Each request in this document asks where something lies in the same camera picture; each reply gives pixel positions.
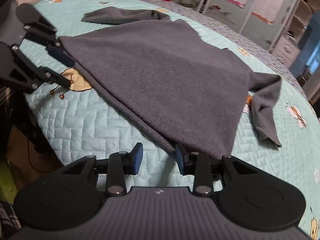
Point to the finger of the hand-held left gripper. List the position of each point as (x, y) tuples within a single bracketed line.
[(27, 77), (60, 55)]

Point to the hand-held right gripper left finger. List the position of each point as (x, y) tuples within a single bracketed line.
[(137, 158)]

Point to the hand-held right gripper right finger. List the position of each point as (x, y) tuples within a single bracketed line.
[(180, 160)]

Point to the grey sweater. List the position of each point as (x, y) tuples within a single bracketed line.
[(162, 80)]

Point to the mint quilted bee bedspread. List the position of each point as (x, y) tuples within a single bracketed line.
[(87, 120)]

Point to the purple floral bed sheet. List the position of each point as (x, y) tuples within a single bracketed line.
[(225, 30)]

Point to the white drawer cabinet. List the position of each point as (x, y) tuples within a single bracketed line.
[(286, 51)]

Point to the sliding door wardrobe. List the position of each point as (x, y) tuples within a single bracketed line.
[(212, 0)]

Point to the orange bordered paper chart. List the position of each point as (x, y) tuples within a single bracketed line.
[(268, 3)]

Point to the white corner shelf unit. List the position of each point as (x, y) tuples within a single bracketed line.
[(301, 15)]

